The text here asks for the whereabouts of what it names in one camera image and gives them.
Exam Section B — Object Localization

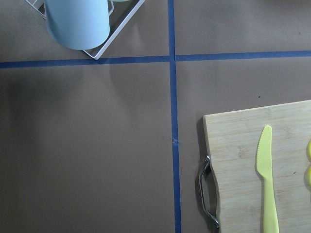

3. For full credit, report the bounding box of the bamboo cutting board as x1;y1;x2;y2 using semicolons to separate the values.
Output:
203;100;311;233

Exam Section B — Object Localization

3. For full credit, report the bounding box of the yellow plastic knife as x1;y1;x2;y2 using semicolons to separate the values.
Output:
256;125;279;233

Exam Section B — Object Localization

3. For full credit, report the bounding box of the light blue cup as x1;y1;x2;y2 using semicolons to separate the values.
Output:
44;0;110;50

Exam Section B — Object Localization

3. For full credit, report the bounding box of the lemon slice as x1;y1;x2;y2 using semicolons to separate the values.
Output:
304;165;311;188
307;140;311;159

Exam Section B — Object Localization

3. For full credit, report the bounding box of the white wire cup rack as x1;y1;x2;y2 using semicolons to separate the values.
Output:
27;0;144;60

